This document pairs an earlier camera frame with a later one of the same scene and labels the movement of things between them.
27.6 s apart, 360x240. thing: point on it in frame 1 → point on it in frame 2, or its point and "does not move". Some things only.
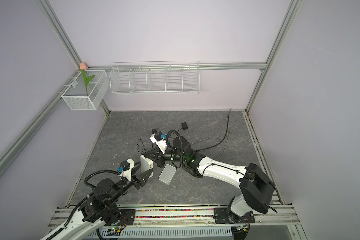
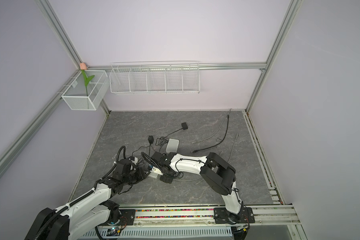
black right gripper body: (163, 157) → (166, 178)
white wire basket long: (178, 77) does not move
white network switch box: (146, 164) → (172, 146)
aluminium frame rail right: (277, 192) does not move
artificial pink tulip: (83, 66) does not move
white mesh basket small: (78, 96) does not move
